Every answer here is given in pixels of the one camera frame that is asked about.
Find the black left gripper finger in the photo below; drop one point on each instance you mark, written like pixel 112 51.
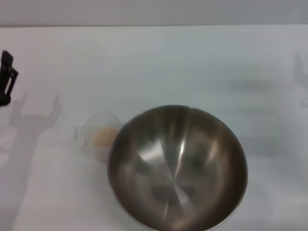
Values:
pixel 6 79

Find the translucent plastic measuring cup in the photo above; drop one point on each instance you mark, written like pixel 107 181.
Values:
pixel 101 120

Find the white rice grains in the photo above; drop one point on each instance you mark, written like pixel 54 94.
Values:
pixel 103 137

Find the stainless steel mixing bowl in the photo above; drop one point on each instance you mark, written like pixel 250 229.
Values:
pixel 211 168

